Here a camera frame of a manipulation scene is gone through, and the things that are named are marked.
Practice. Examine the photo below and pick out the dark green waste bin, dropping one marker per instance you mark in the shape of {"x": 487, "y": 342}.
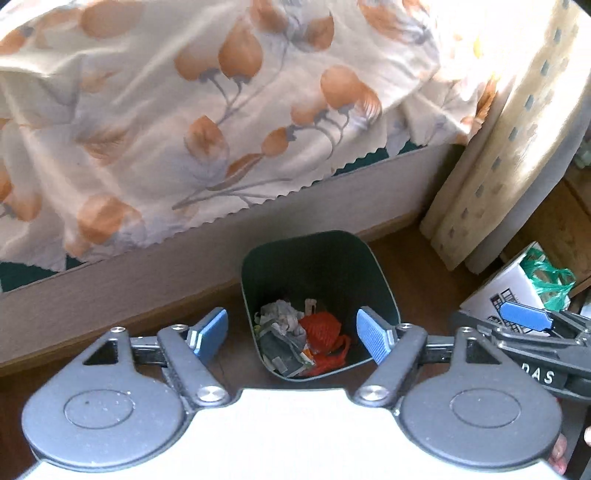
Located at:
{"x": 277, "y": 263}

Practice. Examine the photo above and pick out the yellow patterned curtain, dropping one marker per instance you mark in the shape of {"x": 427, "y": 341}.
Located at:
{"x": 508, "y": 161}

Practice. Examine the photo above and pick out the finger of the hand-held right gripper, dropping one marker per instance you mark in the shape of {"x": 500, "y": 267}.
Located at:
{"x": 531, "y": 339}
{"x": 526, "y": 316}

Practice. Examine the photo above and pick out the white tissue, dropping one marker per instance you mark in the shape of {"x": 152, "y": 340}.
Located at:
{"x": 281, "y": 316}

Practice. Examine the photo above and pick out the grey wrapper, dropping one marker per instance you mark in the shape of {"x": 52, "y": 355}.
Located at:
{"x": 279, "y": 353}

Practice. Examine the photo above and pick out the green plastic bag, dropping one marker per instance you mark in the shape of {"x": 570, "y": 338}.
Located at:
{"x": 547, "y": 277}

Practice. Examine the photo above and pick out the white cardboard box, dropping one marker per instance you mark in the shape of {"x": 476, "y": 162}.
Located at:
{"x": 489, "y": 290}

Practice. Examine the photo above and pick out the floral bed sheet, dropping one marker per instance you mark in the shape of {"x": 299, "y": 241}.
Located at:
{"x": 138, "y": 138}

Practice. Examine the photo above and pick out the orange plastic bag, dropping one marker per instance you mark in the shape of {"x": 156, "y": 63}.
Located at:
{"x": 323, "y": 332}

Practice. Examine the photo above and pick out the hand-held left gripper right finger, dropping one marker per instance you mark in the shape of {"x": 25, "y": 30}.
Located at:
{"x": 374, "y": 334}

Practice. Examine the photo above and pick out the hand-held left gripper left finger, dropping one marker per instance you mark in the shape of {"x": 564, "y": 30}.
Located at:
{"x": 212, "y": 334}

